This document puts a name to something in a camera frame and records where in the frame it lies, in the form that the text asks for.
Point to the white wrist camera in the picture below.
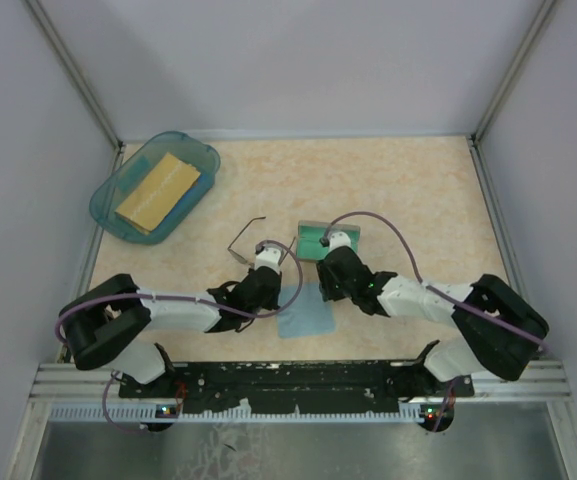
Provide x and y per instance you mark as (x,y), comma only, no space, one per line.
(268,255)
(335,239)

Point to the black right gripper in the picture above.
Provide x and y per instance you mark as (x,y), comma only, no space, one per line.
(328,292)

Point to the aluminium frame post right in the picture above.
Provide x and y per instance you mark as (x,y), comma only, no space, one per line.
(537,27)

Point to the grey glasses case green lining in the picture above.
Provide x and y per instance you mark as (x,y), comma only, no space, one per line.
(309,233)

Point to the shiny metal front panel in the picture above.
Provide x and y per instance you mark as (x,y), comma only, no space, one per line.
(486,441)

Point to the aluminium frame post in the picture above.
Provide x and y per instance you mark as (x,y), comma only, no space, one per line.
(537,27)
(73,71)

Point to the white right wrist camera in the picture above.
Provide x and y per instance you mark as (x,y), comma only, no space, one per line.
(335,239)

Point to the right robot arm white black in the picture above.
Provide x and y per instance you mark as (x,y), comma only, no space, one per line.
(498,331)

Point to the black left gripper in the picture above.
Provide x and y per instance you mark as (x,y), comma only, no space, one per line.
(273,304)

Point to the black aviator sunglasses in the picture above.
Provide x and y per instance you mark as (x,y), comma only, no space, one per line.
(241,247)

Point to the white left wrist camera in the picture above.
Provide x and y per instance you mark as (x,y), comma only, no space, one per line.
(268,255)

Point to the light blue cleaning cloth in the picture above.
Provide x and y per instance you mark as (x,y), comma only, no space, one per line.
(307,316)

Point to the teal plastic bin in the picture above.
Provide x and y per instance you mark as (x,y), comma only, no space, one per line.
(121,183)

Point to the aluminium front rail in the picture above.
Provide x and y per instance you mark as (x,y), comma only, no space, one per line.
(541,381)

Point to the aluminium frame post left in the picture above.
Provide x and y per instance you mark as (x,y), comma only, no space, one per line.
(73,71)

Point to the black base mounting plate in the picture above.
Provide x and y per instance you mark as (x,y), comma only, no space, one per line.
(311,387)

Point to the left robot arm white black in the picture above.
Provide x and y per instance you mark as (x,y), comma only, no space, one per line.
(101,328)

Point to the white slotted cable duct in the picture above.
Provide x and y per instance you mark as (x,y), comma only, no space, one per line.
(155,413)

